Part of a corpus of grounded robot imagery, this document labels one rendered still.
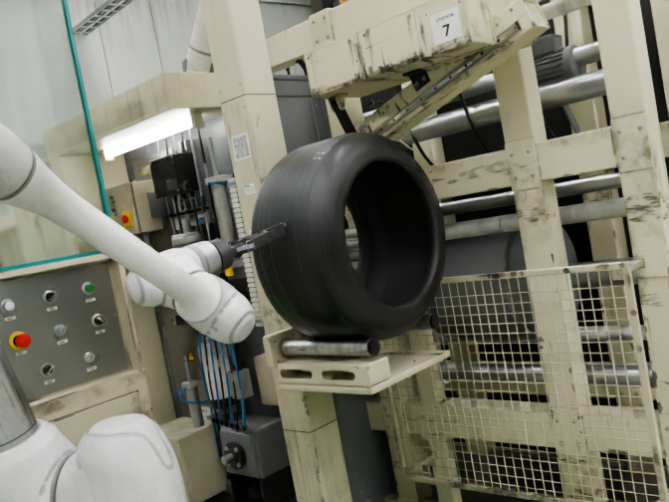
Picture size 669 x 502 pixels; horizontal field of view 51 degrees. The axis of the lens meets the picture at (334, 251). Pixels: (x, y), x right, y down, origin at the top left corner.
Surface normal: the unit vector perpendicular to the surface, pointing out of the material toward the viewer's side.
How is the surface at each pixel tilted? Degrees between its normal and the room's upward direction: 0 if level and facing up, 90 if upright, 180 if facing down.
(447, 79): 90
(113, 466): 72
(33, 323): 90
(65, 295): 90
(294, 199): 63
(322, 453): 90
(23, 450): 57
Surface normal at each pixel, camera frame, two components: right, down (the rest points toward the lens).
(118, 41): 0.67, -0.09
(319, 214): -0.03, -0.19
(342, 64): -0.67, 0.16
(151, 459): 0.66, -0.40
